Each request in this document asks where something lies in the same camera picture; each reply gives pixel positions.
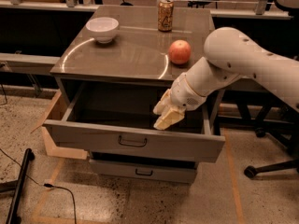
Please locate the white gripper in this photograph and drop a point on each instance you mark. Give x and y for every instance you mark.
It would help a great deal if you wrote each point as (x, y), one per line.
(184, 92)

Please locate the grey top drawer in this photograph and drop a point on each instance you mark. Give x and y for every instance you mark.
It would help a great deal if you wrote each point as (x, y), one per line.
(118, 119)

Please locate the grey drawer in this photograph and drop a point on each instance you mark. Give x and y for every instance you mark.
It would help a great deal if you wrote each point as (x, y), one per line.
(118, 119)
(131, 170)

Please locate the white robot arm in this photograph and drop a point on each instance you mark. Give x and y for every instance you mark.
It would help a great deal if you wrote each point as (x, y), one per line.
(228, 56)

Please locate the grey drawer cabinet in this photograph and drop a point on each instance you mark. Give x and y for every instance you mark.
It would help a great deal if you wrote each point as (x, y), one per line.
(137, 56)

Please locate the grey bottom drawer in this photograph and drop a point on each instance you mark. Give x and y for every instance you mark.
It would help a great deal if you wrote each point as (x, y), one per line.
(131, 170)

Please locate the red apple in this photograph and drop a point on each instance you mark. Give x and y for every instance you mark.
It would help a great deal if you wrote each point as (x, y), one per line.
(179, 52)

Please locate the brown drink can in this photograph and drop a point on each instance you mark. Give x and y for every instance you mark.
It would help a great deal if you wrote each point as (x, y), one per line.
(165, 15)

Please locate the white ceramic bowl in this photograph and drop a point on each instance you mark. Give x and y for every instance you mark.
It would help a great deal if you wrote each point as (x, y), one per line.
(103, 29)

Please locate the cardboard box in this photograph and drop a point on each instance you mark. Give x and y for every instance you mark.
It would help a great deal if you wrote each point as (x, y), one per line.
(55, 110)

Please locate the black office chair base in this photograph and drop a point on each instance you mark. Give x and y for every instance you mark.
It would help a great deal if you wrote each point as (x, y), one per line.
(276, 141)

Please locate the black stand leg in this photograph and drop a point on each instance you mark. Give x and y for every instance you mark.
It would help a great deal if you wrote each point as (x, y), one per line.
(16, 186)

